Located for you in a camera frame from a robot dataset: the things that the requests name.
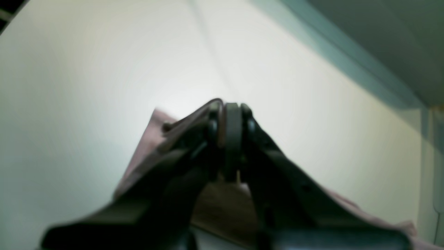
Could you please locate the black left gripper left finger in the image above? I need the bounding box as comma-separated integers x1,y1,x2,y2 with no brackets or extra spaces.
40,99,223,250

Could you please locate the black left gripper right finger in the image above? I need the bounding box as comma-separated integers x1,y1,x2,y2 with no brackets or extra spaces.
225,103,413,250

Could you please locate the mauve grey t-shirt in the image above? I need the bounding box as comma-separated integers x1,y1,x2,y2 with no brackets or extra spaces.
113,109,441,250

